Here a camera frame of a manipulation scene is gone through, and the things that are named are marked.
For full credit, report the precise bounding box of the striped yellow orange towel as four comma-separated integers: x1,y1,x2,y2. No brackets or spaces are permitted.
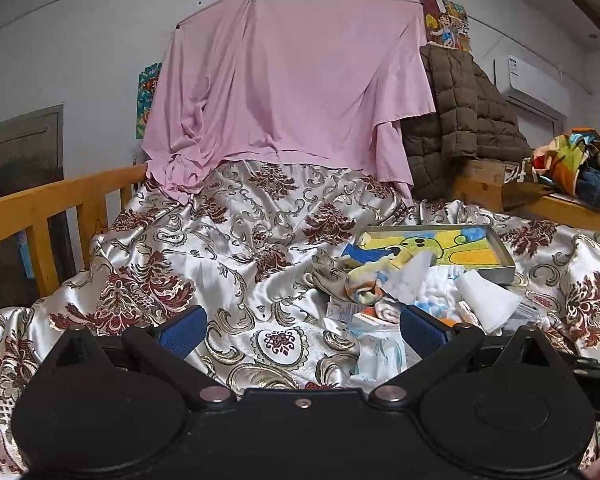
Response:
344,256,404,307

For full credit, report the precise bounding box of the white blue padded cloth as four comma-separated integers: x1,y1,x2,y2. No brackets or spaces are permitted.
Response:
414,264,466,322

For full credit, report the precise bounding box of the grey white thin cloth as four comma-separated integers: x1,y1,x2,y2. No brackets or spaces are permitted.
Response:
382,250,436,304

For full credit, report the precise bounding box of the beige drawstring pouch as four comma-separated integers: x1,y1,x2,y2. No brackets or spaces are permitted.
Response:
303,249,351,302

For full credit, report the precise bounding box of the grey tray with cartoon drawing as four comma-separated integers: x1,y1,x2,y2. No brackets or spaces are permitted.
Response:
341,224,515,285

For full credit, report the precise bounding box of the white orange tablet box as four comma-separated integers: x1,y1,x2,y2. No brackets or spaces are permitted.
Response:
325,299,401,333

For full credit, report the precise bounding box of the floral satin bedspread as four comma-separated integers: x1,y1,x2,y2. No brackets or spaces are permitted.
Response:
0,162,600,479

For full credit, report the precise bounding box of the wooden side ledge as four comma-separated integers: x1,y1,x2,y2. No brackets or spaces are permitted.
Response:
501,195,600,233

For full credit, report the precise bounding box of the colourful cartoon blanket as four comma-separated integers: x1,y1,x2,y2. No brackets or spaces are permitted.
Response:
530,127,600,197

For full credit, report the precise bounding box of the brown quilted jacket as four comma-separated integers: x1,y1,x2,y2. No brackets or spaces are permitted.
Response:
401,44,531,200

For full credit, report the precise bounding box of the dark door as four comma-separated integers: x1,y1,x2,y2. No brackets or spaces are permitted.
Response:
0,105,76,309

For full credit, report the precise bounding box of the white air conditioner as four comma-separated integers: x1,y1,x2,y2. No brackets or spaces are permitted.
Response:
494,55,570,122

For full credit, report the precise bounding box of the pink hanging sheet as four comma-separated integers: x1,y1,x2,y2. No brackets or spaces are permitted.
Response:
143,0,434,200

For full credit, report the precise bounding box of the colourful wall sticker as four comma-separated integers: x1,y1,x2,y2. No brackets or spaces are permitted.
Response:
135,62,162,139

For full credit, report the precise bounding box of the cartoon wall poster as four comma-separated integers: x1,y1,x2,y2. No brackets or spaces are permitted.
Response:
419,0,471,53

